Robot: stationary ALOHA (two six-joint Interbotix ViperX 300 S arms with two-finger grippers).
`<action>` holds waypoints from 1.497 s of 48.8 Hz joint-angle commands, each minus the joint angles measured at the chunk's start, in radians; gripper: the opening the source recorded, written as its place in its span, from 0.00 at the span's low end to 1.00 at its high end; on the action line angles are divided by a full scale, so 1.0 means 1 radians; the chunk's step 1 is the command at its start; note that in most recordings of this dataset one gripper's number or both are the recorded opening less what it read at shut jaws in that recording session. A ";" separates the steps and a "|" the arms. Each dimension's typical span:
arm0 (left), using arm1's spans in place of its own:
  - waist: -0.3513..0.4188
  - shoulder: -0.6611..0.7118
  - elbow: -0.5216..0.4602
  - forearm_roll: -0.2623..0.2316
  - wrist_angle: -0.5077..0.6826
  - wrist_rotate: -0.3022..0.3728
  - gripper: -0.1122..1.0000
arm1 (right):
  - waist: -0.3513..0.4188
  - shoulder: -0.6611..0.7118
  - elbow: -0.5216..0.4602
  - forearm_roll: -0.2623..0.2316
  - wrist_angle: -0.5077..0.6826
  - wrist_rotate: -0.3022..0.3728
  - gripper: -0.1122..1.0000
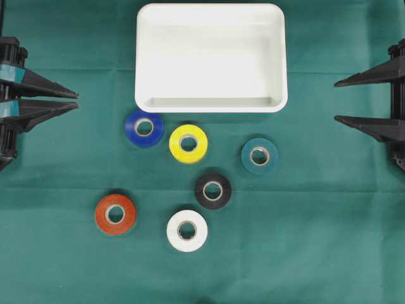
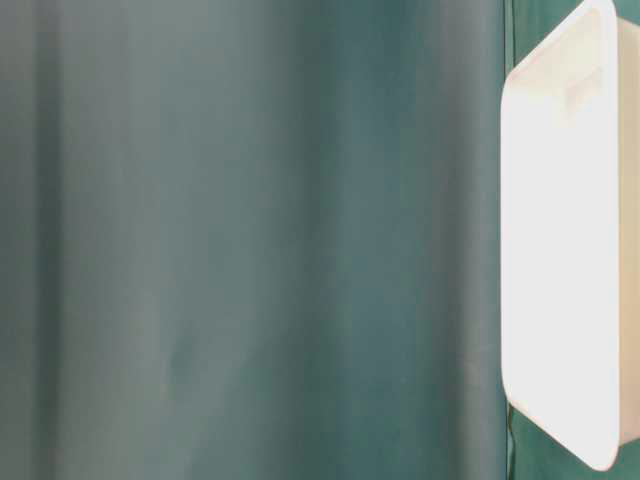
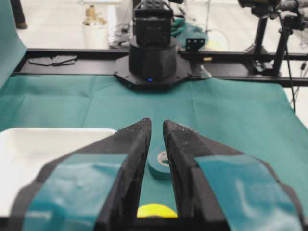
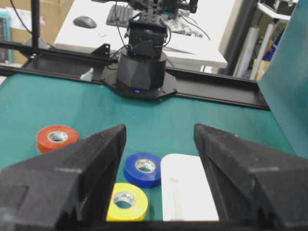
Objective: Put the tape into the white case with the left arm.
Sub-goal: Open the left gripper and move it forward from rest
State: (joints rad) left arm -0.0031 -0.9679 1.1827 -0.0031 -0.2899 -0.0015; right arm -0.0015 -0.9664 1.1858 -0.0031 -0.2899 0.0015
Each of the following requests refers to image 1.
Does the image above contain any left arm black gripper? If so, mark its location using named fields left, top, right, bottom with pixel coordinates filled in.
left=0, top=36, right=79, bottom=172

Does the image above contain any yellow tape roll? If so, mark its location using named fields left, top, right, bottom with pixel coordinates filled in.
left=169, top=124, right=208, bottom=164

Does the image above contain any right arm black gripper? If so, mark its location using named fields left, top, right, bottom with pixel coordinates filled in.
left=333, top=40, right=405, bottom=174

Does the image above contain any blue tape roll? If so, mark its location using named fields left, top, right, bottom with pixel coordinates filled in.
left=125, top=110, right=164, bottom=148

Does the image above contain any white plastic case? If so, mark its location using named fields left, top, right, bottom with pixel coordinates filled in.
left=134, top=3, right=288, bottom=113

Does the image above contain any white tape roll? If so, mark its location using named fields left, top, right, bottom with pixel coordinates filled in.
left=166, top=210, right=208, bottom=253

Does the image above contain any green table cloth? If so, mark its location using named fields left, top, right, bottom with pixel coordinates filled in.
left=1, top=1, right=404, bottom=303

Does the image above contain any dark teal tape roll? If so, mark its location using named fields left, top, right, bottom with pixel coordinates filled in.
left=240, top=138, right=279, bottom=175

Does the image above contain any black tape roll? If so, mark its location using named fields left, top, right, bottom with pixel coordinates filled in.
left=194, top=172, right=232, bottom=210

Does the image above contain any orange tape roll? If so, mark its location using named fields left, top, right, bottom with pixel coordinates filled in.
left=95, top=194, right=137, bottom=236

